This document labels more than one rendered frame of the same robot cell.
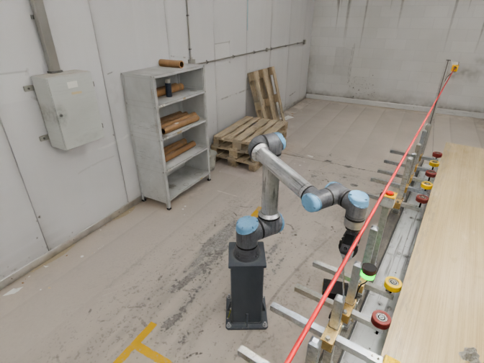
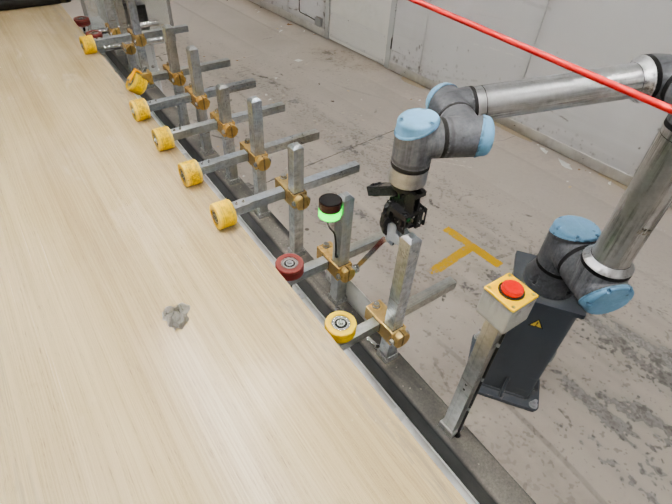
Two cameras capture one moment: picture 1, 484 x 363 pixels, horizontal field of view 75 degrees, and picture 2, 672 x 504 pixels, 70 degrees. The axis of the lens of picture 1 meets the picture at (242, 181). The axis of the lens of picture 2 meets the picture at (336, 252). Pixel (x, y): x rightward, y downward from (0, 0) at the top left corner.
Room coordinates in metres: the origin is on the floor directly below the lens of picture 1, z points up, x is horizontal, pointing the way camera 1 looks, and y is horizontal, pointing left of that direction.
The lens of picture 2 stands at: (1.37, -1.48, 1.86)
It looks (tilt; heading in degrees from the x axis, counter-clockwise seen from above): 43 degrees down; 109
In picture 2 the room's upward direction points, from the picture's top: 4 degrees clockwise
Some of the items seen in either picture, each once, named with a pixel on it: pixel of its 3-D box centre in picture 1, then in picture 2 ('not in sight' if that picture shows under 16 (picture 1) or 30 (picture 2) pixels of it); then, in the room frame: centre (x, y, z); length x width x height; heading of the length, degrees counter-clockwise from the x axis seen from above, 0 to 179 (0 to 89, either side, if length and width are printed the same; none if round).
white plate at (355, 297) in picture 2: not in sight; (350, 291); (1.11, -0.51, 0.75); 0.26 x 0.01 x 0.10; 146
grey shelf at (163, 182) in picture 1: (172, 135); not in sight; (3.69, 0.85, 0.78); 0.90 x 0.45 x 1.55; 151
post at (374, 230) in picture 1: (366, 263); (397, 305); (1.27, -0.66, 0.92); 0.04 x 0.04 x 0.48; 56
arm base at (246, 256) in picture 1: (246, 247); (554, 271); (1.73, -0.03, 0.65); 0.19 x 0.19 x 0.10
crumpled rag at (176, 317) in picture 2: (472, 354); (175, 313); (0.77, -0.90, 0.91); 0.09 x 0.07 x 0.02; 122
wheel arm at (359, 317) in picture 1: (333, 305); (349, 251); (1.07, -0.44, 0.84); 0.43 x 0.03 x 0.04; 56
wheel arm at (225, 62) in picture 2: not in sight; (191, 69); (0.05, 0.28, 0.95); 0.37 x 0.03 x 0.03; 56
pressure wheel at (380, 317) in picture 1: (379, 325); (289, 275); (0.95, -0.62, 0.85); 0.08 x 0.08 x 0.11
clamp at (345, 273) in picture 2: (348, 308); (334, 262); (1.05, -0.51, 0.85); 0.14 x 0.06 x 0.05; 146
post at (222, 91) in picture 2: not in sight; (228, 144); (0.45, -0.09, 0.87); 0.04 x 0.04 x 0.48; 56
